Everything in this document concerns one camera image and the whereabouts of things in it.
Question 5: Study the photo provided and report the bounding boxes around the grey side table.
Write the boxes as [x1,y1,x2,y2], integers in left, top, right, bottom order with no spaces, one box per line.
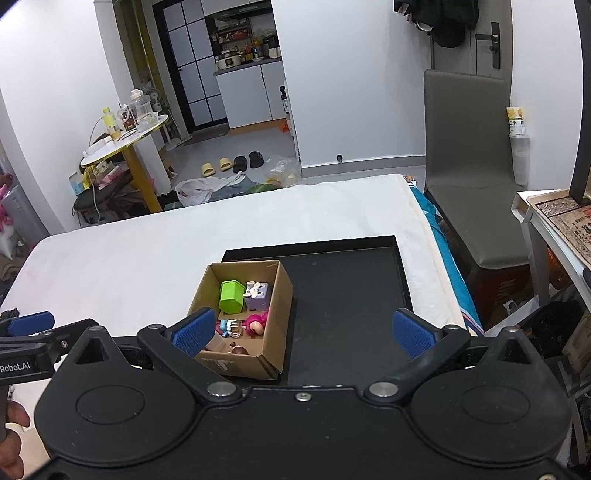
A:
[512,188,591,305]

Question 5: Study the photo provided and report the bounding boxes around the person's left hand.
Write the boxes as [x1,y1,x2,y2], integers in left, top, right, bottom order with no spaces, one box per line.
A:
[0,401,32,480]

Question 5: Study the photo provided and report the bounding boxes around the pink plush toy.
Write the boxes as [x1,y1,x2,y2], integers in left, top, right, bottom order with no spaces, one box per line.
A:
[0,173,17,236]

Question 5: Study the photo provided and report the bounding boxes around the black tray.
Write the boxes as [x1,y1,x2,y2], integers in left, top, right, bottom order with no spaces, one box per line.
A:
[222,235,414,388]

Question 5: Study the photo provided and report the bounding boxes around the black-framed glass door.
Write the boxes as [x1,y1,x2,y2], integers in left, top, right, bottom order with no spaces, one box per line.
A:
[152,0,229,134]

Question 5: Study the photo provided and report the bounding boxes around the grey chair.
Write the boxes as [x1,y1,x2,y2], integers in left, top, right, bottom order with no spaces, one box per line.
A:
[422,69,532,271]

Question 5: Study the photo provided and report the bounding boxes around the black door lock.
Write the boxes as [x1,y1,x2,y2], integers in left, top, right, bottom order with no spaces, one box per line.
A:
[475,21,502,70]

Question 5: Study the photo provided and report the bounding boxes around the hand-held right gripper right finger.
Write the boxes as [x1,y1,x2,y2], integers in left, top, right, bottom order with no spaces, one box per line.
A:
[362,308,544,403]

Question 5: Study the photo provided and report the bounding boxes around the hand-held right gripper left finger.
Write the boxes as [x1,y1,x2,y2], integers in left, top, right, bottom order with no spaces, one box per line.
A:
[62,308,243,403]

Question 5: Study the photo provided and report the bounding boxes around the black upright panel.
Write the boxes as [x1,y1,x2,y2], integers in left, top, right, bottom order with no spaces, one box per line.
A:
[569,0,591,206]

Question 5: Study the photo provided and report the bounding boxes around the clear plastic bag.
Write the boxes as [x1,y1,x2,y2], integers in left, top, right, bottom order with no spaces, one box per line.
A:
[261,154,301,188]

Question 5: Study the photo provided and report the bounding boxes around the round yellow-edged table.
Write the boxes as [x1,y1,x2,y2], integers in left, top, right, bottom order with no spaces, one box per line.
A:
[79,113,171,213]

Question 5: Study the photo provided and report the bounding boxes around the clear water jug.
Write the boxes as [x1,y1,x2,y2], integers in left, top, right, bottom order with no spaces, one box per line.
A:
[129,89,153,125]

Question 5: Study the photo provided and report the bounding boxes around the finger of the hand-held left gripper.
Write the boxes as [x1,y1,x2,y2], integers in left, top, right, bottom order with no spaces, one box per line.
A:
[0,318,100,363]
[0,311,56,339]

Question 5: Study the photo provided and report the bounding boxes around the black hanging coats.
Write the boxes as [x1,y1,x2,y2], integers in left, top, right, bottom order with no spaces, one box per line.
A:
[392,0,481,47]

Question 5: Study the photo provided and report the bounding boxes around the red-labelled snack packet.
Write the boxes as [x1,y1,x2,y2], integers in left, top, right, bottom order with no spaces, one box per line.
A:
[117,105,139,132]

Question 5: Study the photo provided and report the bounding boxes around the blue printed bed sheet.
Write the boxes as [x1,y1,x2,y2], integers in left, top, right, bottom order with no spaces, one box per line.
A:
[402,175,485,335]

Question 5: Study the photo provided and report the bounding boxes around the white kitchen cabinet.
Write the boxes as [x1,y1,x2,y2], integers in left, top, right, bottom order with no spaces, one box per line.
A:
[213,58,289,134]

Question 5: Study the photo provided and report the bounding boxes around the red storage box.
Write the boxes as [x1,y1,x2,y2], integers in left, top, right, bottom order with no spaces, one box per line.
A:
[471,265,532,324]

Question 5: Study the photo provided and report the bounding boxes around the pink figure toy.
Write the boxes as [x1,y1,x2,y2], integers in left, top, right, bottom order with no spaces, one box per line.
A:
[244,312,269,337]

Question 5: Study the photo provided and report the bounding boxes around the yellow-lidded white bottle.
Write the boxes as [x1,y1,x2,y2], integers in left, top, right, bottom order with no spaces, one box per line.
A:
[506,106,527,138]

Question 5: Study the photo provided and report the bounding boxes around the purple rabbit block toy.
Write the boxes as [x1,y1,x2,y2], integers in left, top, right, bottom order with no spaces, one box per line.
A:
[243,280,271,312]

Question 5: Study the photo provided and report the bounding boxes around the green cube toy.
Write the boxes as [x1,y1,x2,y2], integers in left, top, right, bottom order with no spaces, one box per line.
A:
[218,279,245,315]

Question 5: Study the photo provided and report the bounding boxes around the grey door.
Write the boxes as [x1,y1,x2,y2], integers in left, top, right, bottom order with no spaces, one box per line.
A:
[429,0,513,81]

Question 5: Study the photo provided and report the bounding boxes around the brown cardboard box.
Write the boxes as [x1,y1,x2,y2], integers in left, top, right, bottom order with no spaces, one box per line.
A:
[187,260,294,381]

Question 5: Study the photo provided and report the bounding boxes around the white bin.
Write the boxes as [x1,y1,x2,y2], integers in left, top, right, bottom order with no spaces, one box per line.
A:
[509,136,532,185]

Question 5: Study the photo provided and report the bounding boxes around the white plastic bag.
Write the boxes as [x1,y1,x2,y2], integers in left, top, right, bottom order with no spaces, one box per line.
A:
[175,178,218,206]

